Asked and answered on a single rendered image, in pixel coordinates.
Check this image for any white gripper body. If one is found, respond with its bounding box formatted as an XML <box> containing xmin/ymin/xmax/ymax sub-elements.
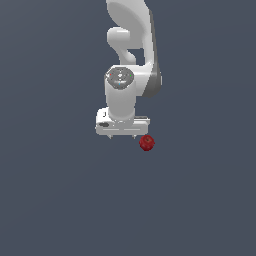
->
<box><xmin>95</xmin><ymin>107</ymin><xmax>151</xmax><ymax>137</ymax></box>

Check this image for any small red apple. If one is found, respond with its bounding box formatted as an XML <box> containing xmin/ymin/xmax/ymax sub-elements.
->
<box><xmin>138</xmin><ymin>134</ymin><xmax>156</xmax><ymax>152</ymax></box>

